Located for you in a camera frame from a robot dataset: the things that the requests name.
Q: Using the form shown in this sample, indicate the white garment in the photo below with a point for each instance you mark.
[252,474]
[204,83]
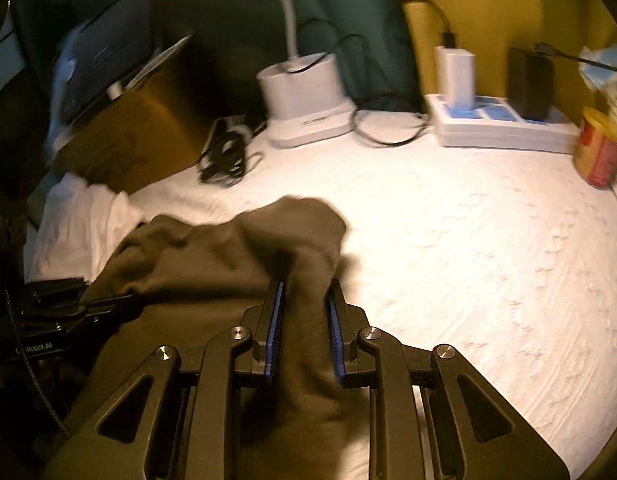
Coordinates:
[73,230]

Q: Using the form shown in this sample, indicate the white power strip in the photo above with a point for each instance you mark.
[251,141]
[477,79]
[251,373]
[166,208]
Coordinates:
[488,132]

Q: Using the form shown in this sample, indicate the red tin can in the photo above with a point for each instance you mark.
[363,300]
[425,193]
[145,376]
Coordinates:
[598,150]

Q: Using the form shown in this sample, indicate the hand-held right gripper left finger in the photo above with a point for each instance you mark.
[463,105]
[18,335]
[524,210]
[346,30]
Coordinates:
[274,330]

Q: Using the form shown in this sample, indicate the yellow curtain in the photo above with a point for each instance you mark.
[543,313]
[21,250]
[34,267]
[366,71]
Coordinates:
[488,0]

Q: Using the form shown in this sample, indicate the brown cardboard box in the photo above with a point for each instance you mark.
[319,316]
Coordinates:
[133,145]

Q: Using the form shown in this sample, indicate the crumpled white tissue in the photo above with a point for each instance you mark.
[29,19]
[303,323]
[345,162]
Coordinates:
[603,65]

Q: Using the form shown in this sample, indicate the white charger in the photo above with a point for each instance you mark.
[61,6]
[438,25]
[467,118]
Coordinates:
[456,77]

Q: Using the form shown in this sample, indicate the tablet in plastic wrap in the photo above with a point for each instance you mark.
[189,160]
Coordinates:
[108,45]

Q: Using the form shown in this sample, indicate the brown printed t-shirt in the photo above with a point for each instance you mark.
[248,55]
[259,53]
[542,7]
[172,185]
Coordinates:
[213,255]

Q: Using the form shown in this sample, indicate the dark teal curtain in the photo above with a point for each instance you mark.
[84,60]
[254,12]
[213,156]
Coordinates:
[213,10]

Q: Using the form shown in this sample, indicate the white textured table cover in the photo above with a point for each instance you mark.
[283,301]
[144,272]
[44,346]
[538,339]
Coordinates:
[463,240]

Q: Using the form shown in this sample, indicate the black power adapter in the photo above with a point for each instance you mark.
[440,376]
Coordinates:
[530,82]

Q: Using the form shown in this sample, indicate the white desk lamp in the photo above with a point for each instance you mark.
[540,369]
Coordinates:
[303,95]

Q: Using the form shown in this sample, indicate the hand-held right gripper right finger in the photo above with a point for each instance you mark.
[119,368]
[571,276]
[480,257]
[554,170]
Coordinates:
[336,340]

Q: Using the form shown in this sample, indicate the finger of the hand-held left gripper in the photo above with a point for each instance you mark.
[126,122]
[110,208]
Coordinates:
[108,305]

